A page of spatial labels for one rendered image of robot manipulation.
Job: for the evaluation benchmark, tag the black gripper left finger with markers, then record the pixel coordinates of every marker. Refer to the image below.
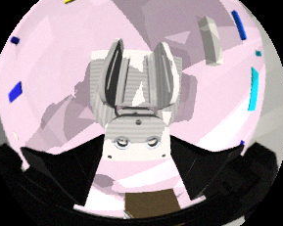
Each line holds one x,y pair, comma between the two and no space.
73,170

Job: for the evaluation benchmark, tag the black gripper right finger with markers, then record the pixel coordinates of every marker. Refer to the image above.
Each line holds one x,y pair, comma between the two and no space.
197,166

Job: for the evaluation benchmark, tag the dark navy block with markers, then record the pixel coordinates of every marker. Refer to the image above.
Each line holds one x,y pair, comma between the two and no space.
15,39

